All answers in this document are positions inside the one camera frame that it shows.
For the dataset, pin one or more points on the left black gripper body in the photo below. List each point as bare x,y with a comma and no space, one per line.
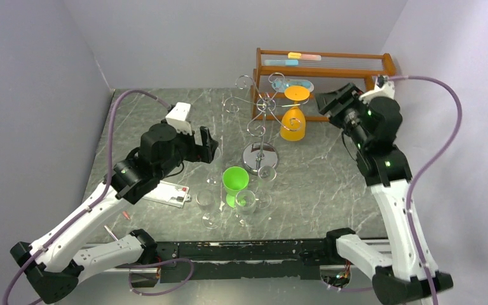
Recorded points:
189,150

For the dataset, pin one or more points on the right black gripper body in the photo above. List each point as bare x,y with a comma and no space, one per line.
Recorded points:
337,107

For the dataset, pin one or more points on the orange plastic wine glass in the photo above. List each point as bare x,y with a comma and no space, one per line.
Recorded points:
293,122

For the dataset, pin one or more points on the clear wine glass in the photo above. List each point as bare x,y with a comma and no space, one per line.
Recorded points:
245,205
215,168
207,203
266,177

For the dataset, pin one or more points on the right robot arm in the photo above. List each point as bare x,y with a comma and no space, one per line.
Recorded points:
371,119

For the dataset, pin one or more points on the green plastic wine glass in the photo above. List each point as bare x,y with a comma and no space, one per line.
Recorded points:
234,179

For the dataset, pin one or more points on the wooden shelf rack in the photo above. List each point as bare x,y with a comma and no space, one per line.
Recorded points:
333,71

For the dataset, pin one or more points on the chrome wine glass rack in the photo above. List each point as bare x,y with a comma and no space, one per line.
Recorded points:
261,153

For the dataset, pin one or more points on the clear wine glass by rack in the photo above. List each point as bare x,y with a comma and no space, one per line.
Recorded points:
266,177

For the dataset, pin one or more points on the clear plastic card case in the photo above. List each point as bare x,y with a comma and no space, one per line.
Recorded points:
174,195

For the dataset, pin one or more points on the yellow pink eraser bar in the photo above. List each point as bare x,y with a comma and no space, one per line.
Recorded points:
304,56

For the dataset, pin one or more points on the blue oval plate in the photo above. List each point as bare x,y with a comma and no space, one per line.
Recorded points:
280,84

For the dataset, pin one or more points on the blue bar on shelf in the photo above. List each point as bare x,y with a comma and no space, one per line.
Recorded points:
281,62

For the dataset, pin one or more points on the white pen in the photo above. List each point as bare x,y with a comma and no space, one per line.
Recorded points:
110,232

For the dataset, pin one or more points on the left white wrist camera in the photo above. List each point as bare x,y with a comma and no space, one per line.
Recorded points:
178,118

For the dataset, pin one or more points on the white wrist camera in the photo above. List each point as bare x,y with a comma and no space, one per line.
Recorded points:
178,118
383,87

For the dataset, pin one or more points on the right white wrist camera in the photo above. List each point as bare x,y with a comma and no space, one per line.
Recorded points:
383,87

